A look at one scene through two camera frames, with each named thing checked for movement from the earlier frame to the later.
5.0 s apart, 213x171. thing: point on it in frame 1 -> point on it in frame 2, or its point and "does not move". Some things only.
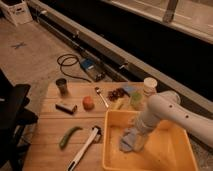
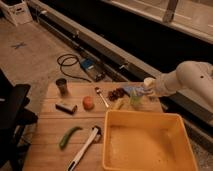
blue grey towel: x=132 y=140 -> x=138 y=89
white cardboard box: x=17 y=11 does not move
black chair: x=14 y=117 does not move
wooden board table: x=68 y=115 does not move
